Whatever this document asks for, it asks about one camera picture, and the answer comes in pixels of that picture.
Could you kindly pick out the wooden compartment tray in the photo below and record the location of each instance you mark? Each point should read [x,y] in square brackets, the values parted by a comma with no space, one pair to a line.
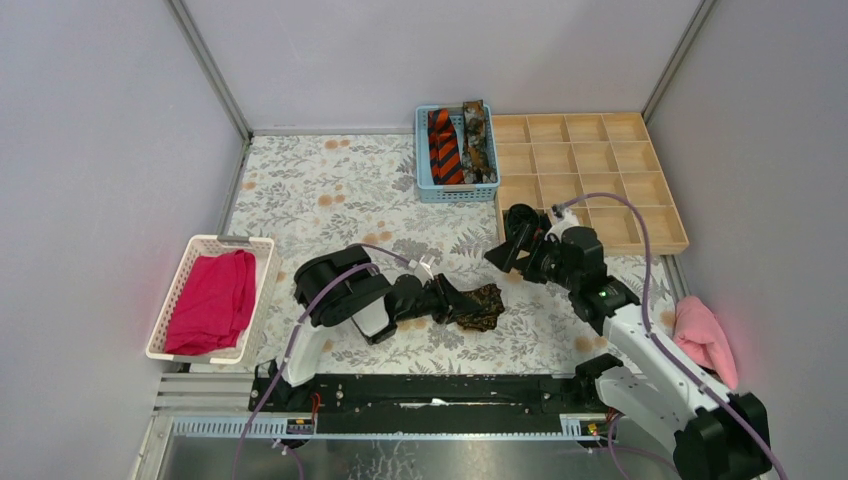
[605,160]

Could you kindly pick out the dark green rolled tie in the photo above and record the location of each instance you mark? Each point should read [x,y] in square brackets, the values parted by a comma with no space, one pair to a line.
[519,215]

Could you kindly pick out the floral patterned tablecloth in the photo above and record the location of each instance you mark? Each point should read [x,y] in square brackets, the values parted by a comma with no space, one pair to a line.
[314,195]

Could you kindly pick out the pink cloth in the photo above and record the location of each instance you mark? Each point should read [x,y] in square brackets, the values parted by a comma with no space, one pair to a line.
[700,336]

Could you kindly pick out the white plastic basket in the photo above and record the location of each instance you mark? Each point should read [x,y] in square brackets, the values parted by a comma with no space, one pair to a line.
[267,268]

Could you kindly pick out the red cloth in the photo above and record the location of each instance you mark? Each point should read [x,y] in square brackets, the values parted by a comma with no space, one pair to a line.
[215,306]

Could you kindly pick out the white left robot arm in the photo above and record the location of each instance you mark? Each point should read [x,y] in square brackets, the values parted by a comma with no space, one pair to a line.
[347,285]

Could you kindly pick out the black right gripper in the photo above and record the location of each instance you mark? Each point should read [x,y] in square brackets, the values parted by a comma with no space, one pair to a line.
[504,256]

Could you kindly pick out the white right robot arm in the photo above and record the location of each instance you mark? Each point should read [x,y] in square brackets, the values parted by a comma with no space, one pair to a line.
[711,432]

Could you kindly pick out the brown camouflage tie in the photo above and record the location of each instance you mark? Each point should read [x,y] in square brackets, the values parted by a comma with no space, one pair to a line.
[476,164]

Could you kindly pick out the blue plastic basket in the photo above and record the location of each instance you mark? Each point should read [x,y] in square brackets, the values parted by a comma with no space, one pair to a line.
[428,192]

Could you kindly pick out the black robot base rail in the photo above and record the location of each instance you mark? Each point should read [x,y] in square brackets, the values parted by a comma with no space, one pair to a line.
[433,404]

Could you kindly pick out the orange navy striped tie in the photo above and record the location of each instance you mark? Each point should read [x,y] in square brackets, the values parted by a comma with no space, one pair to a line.
[444,152]

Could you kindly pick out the black gold patterned tie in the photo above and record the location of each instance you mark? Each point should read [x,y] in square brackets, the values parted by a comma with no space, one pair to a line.
[487,306]

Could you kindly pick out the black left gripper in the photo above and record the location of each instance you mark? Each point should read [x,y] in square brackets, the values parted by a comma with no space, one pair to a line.
[439,297]

